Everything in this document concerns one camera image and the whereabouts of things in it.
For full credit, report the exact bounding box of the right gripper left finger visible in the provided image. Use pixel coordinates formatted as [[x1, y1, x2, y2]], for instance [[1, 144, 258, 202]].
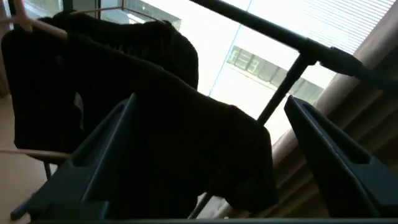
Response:
[[25, 93, 139, 220]]

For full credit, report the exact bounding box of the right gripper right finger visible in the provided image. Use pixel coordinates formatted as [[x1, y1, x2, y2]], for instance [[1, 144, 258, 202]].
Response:
[[284, 94, 398, 219]]

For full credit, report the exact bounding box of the black garment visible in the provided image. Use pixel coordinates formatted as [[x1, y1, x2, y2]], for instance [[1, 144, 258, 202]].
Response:
[[39, 11, 200, 91], [1, 29, 279, 219]]

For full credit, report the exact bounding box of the black clothes rack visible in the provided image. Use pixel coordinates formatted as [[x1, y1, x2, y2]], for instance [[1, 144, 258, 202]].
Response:
[[10, 0, 398, 220]]

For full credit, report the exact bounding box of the brown curtain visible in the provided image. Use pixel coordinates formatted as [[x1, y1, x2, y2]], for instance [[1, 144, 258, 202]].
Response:
[[214, 0, 398, 218]]

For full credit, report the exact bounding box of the window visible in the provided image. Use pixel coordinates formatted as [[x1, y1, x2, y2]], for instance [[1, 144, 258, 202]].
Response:
[[0, 0, 396, 147]]

